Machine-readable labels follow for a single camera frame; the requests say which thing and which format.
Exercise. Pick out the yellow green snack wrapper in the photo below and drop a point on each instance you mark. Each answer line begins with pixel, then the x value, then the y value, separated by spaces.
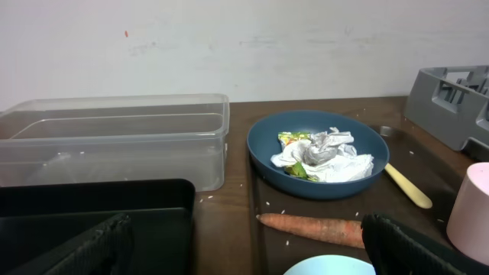
pixel 293 145

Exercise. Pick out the white paper napkin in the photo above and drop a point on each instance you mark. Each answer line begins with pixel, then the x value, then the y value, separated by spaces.
pixel 347 166

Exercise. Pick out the black waste tray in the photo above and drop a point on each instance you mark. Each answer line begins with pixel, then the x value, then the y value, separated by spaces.
pixel 36 219

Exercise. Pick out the orange carrot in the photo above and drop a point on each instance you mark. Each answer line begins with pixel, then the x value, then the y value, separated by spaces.
pixel 329 230

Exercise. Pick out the yellow plastic spoon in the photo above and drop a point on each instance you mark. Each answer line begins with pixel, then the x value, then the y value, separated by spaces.
pixel 418 197

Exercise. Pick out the clear plastic waste bin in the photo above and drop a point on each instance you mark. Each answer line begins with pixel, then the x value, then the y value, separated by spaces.
pixel 128 138

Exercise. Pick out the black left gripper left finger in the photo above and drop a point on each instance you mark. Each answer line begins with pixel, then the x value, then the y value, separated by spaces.
pixel 105 249

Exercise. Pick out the grey paper ball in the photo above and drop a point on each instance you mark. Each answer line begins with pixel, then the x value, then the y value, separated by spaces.
pixel 325 146

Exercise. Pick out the light blue rice bowl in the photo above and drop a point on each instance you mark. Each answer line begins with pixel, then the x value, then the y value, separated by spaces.
pixel 331 265

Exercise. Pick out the grey dishwasher rack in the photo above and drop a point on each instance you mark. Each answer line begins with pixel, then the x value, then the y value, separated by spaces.
pixel 451 103

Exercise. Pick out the dark blue plate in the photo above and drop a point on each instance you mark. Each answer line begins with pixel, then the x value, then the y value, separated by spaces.
pixel 263 143

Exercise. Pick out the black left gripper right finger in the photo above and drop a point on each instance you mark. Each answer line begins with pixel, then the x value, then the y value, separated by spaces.
pixel 395 249

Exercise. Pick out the pink plastic cup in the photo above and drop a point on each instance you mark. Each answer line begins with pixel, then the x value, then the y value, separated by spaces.
pixel 467 227

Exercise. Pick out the dark brown serving tray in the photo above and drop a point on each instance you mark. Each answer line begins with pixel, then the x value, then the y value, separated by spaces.
pixel 274 252

